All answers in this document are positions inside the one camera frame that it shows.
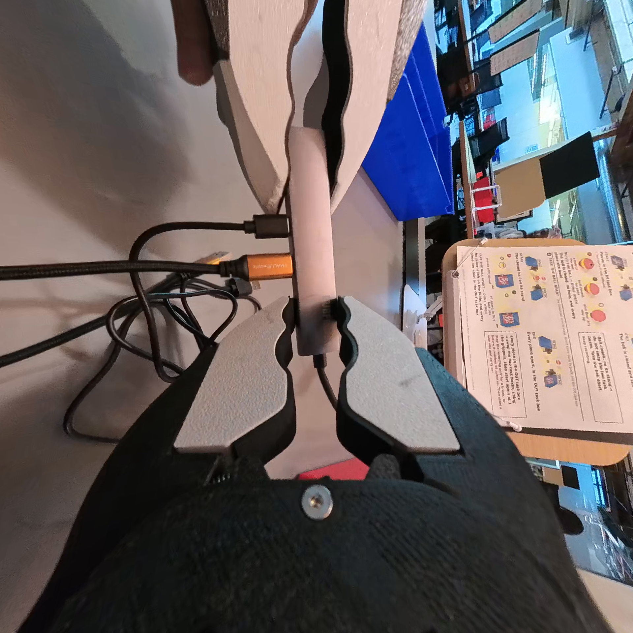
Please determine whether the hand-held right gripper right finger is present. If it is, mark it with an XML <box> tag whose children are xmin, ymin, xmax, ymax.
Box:
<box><xmin>335</xmin><ymin>295</ymin><xmax>464</xmax><ymax>467</ymax></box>

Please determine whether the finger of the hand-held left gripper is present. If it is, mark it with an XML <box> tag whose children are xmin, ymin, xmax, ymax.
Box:
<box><xmin>320</xmin><ymin>0</ymin><xmax>415</xmax><ymax>214</ymax></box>
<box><xmin>214</xmin><ymin>0</ymin><xmax>318</xmax><ymax>214</ymax></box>

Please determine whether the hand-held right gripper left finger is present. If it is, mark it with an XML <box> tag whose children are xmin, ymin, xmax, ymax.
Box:
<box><xmin>172</xmin><ymin>295</ymin><xmax>299</xmax><ymax>461</ymax></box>

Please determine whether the red plastic bin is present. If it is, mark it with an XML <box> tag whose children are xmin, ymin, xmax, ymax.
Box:
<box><xmin>471</xmin><ymin>185</ymin><xmax>500</xmax><ymax>223</ymax></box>
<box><xmin>297</xmin><ymin>457</ymin><xmax>371</xmax><ymax>481</ymax></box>

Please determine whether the orange plug braided cable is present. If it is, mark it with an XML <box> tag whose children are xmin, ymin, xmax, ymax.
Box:
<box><xmin>0</xmin><ymin>250</ymin><xmax>294</xmax><ymax>369</ymax></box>

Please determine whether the black usb-c cable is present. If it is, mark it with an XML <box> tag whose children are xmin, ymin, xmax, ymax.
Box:
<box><xmin>63</xmin><ymin>215</ymin><xmax>290</xmax><ymax>443</ymax></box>

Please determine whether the grey usb hub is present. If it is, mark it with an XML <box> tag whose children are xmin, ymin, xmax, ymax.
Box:
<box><xmin>288</xmin><ymin>126</ymin><xmax>343</xmax><ymax>404</ymax></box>

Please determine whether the person's left hand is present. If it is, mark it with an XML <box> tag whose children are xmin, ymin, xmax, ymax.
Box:
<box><xmin>173</xmin><ymin>0</ymin><xmax>221</xmax><ymax>86</ymax></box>

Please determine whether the blue plastic bin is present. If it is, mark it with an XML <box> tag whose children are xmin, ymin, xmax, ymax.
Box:
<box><xmin>361</xmin><ymin>22</ymin><xmax>456</xmax><ymax>222</ymax></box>

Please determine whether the tan board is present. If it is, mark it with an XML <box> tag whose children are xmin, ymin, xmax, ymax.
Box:
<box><xmin>494</xmin><ymin>157</ymin><xmax>547</xmax><ymax>221</ymax></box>

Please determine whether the instruction sheet on wooden stand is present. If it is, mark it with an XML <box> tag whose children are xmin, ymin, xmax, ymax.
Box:
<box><xmin>441</xmin><ymin>239</ymin><xmax>633</xmax><ymax>467</ymax></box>

